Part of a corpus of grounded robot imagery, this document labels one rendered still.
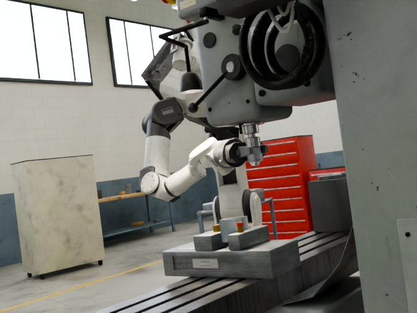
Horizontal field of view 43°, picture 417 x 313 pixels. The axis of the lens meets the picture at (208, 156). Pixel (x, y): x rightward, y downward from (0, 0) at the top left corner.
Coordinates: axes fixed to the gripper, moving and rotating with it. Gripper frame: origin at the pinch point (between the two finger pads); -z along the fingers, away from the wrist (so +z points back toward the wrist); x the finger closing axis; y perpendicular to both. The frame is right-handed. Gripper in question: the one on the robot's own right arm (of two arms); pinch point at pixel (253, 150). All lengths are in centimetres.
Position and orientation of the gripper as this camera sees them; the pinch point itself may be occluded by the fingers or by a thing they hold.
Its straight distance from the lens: 152.5
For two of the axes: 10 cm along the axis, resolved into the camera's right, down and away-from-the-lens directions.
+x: 8.9, -1.0, 4.4
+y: 1.2, 9.9, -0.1
